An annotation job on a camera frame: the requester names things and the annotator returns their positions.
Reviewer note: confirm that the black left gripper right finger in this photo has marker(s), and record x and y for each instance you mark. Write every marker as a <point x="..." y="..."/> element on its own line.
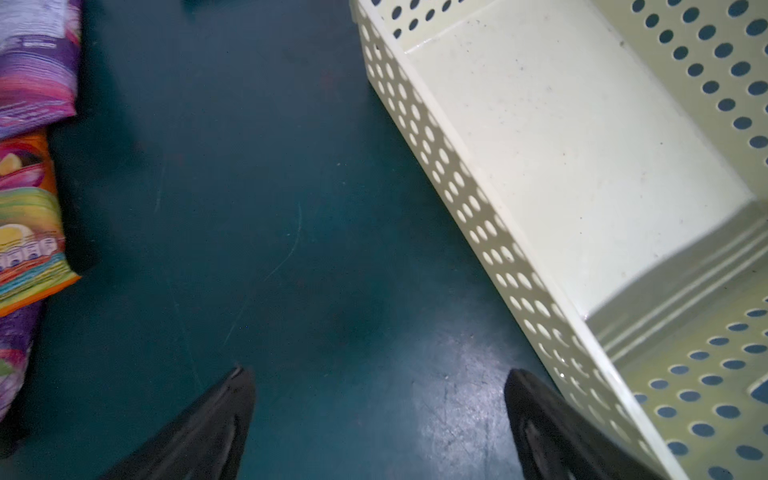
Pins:
<point x="554" y="441"/>

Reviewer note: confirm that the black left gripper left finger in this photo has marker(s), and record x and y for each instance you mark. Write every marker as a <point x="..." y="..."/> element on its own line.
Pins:
<point x="205" y="441"/>

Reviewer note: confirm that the lemon blackcurrant Fox's candy bag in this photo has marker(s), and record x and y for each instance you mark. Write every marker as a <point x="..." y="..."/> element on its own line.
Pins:
<point x="33" y="260"/>

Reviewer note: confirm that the pale green perforated plastic basket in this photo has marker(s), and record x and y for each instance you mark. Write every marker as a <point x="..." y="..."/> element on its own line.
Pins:
<point x="607" y="163"/>

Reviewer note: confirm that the purple Fox's berries candy bag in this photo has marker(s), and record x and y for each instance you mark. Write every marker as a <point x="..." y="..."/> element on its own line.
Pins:
<point x="18" y="330"/>

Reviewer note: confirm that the purple candy bag back side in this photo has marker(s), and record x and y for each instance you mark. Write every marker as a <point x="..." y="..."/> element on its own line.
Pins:
<point x="40" y="56"/>

